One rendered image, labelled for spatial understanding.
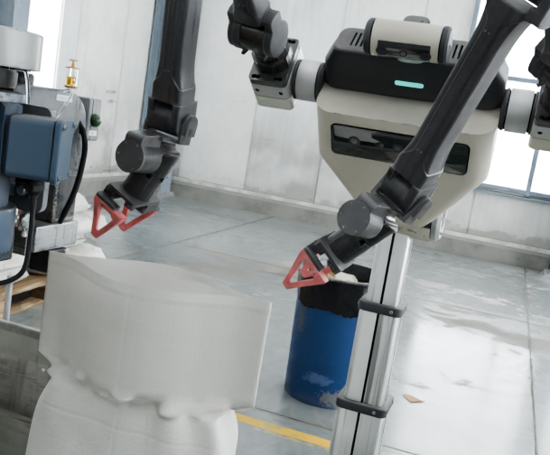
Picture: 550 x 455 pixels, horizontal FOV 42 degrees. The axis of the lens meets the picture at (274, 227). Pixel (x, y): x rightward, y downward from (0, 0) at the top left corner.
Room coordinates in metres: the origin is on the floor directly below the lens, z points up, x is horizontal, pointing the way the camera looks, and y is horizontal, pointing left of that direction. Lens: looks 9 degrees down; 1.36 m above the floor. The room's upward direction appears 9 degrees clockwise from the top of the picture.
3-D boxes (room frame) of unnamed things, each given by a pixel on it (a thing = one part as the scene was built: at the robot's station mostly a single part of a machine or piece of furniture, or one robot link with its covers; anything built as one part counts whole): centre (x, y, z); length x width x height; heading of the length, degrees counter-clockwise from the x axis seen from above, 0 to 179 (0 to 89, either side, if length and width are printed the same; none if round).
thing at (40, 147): (1.04, 0.35, 1.25); 0.10 x 0.08 x 0.12; 8
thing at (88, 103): (1.56, 0.45, 1.28); 0.08 x 0.05 x 0.09; 73
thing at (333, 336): (3.51, -0.38, 0.32); 0.51 x 0.48 x 0.65; 163
